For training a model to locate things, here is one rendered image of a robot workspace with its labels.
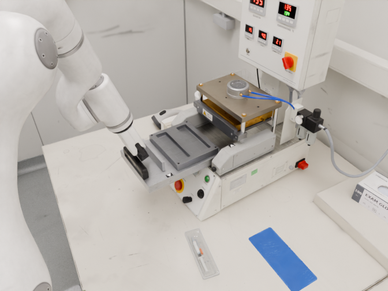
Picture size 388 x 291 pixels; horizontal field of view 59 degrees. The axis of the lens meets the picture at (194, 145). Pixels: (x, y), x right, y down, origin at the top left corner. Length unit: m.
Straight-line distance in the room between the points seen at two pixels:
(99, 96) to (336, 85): 1.02
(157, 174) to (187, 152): 0.13
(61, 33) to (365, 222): 1.09
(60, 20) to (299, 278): 0.96
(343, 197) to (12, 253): 1.11
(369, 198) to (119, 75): 1.89
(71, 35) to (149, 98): 2.09
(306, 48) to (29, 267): 0.94
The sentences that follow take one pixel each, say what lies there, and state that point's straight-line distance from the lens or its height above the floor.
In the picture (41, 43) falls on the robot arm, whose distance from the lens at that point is 0.53.
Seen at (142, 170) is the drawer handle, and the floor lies 1.01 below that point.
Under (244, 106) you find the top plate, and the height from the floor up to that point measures 1.11.
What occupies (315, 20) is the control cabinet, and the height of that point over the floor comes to 1.39.
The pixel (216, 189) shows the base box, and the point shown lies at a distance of 1.19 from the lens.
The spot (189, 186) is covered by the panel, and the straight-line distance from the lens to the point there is 1.29.
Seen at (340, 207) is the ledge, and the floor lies 0.79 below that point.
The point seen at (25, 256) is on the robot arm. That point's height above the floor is 1.28.
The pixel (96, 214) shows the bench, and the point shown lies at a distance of 1.34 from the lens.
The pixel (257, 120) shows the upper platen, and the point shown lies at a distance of 1.24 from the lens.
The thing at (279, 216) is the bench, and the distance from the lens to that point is 1.31.
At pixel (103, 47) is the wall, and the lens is 2.51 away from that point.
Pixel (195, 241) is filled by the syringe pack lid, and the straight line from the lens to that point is 1.19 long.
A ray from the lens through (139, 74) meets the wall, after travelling 2.67.
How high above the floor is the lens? 1.73
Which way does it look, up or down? 38 degrees down
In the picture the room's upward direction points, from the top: 1 degrees counter-clockwise
